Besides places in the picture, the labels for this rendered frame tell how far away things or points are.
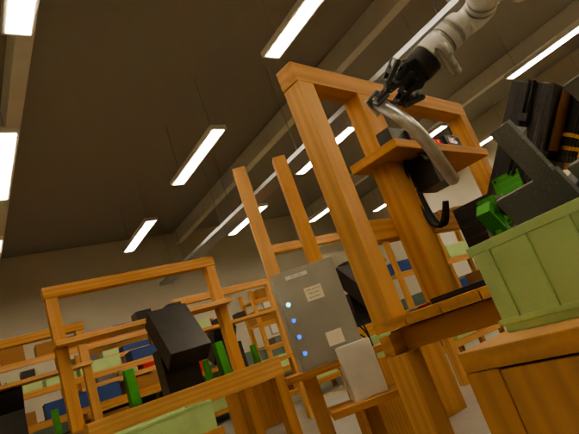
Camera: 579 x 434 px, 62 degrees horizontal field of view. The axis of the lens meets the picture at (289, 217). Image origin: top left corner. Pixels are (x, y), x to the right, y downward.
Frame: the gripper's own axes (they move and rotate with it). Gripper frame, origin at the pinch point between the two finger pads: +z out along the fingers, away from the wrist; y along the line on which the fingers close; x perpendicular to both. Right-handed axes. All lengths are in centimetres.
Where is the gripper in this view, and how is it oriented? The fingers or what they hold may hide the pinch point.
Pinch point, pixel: (384, 103)
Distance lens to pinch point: 117.0
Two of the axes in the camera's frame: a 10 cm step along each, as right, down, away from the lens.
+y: -6.2, -5.1, -6.0
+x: 3.8, 4.7, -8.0
